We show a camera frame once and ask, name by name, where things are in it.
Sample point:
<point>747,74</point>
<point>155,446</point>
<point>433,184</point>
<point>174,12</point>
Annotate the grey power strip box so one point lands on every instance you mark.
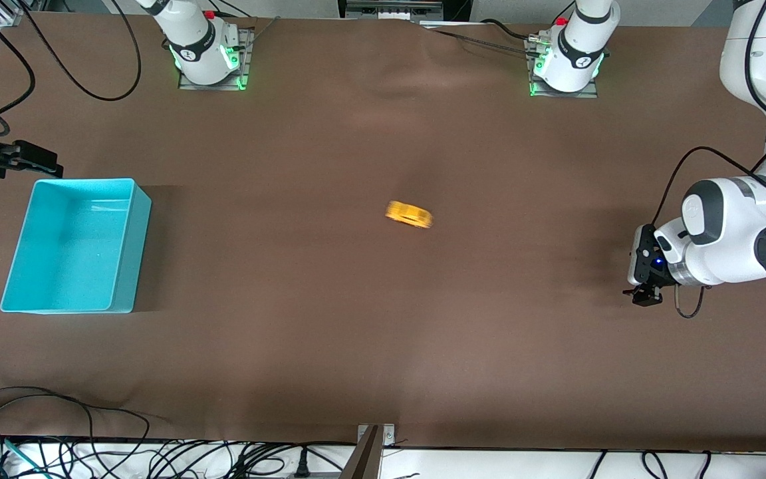
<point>389,10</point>

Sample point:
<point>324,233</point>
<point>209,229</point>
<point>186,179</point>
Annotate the aluminium profile bar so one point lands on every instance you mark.
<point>363,462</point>

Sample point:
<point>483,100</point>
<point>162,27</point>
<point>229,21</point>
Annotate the yellow beetle toy car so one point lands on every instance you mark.
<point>409,214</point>

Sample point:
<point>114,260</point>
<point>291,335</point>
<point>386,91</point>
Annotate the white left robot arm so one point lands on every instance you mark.
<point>722,226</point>

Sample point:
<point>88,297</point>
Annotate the black power plug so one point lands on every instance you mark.
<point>301,466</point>

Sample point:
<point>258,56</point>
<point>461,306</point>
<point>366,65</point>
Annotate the small metal bracket plate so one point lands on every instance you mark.
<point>388,432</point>

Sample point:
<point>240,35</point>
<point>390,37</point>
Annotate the brown table cover sheet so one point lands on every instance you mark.
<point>356,299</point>

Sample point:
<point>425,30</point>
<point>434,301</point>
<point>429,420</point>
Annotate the turquoise plastic bin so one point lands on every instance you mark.
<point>70,253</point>

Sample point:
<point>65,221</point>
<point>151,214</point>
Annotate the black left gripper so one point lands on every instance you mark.
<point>647,295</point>

